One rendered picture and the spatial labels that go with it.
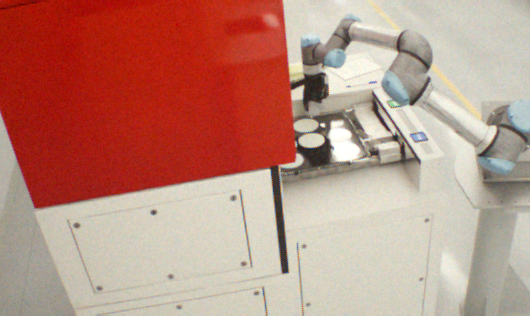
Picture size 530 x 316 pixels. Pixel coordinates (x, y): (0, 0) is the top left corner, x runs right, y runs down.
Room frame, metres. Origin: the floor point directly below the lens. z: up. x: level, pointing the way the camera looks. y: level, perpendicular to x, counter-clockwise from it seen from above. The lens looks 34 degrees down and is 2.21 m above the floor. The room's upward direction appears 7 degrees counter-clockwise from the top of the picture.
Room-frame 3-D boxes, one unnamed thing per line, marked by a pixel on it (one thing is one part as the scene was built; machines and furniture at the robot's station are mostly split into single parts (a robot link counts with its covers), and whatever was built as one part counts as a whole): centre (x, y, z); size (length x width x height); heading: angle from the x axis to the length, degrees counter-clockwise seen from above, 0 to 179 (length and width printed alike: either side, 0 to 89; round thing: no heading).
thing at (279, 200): (1.84, 0.02, 1.02); 0.82 x 0.03 x 0.40; 6
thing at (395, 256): (2.14, -0.28, 0.41); 0.97 x 0.64 x 0.82; 6
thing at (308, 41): (2.20, -0.22, 1.21); 0.09 x 0.08 x 0.11; 37
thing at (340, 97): (2.45, -0.24, 0.89); 0.62 x 0.35 x 0.14; 96
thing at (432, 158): (2.03, -0.55, 0.89); 0.55 x 0.09 x 0.14; 6
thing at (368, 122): (2.10, -0.45, 0.87); 0.36 x 0.08 x 0.03; 6
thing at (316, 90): (2.20, -0.23, 1.05); 0.09 x 0.08 x 0.12; 57
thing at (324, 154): (2.05, -0.19, 0.90); 0.34 x 0.34 x 0.01; 6
